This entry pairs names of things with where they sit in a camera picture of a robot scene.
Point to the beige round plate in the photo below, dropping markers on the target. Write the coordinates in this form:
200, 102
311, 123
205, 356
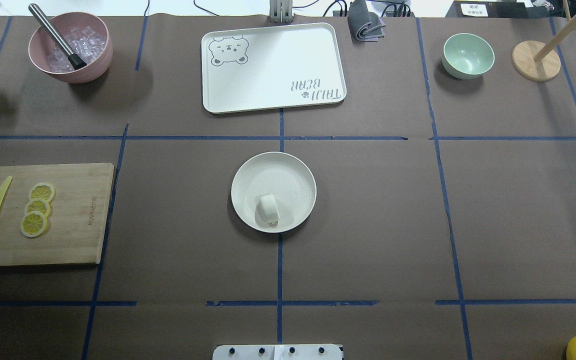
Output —
278, 173

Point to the white steamed bun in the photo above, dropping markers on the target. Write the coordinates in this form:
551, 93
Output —
269, 209

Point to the white bear serving tray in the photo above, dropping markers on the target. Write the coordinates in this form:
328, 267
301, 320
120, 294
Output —
274, 67

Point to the grey folded cloth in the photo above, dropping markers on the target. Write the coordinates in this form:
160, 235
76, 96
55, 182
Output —
365, 26

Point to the mint green bowl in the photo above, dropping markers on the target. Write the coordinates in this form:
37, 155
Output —
467, 56

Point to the bamboo cutting board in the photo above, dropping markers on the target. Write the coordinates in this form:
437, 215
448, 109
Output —
76, 228

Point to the lemon slice top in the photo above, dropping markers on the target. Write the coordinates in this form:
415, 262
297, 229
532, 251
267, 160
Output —
43, 190

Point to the lemon slice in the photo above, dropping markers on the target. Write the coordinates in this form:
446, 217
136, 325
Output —
43, 190
34, 224
38, 204

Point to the pink bowl with ice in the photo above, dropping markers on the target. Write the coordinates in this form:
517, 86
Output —
87, 34

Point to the lemon slice middle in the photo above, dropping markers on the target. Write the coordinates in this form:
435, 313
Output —
38, 204

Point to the black box device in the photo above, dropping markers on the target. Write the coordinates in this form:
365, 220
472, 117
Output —
505, 9

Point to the lemon slice bottom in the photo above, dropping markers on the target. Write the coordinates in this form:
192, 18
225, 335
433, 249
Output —
34, 224

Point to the wooden mug stand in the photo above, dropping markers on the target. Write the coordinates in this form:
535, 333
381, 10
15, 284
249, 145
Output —
539, 61

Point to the aluminium frame post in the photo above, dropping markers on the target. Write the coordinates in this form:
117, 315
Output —
281, 12

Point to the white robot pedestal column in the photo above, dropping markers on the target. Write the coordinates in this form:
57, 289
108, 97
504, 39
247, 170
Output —
316, 351

